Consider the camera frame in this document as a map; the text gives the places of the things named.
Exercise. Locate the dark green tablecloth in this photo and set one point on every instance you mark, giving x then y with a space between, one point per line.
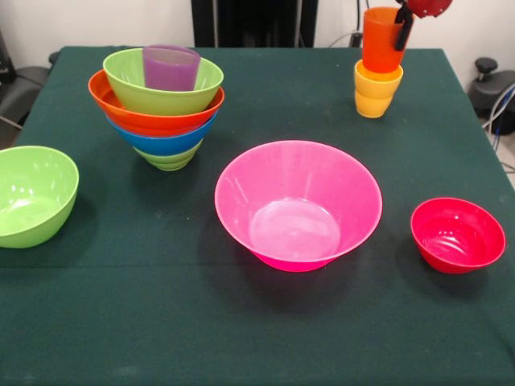
281 333

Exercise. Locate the orange plastic cup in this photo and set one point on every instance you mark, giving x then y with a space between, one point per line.
378 44

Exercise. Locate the black power plug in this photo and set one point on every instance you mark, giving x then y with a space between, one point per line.
356 39

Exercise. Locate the small green plastic bowl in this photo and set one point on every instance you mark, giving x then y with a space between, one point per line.
169 161

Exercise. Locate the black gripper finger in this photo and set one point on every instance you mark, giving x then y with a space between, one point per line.
404 34
399 15

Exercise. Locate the large green plastic bowl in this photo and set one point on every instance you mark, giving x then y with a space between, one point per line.
161 100
32 201

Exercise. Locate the black equipment base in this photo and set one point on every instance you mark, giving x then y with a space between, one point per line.
489 90

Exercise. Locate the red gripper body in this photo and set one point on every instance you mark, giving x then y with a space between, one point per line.
430 7

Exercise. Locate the small red plastic bowl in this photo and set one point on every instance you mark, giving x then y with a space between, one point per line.
456 237

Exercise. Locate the purple plastic cup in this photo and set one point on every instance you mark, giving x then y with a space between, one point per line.
171 68

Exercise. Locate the orange plastic bowl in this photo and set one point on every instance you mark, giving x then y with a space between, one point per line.
153 122

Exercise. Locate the pink plastic bowl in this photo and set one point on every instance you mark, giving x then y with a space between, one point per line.
297 209

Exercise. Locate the yellow plastic cup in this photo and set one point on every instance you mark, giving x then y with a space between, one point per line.
373 106
378 86

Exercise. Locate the blue plastic bowl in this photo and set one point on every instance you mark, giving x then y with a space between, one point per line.
161 144

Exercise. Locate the black office chair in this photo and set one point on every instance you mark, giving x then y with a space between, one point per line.
24 88

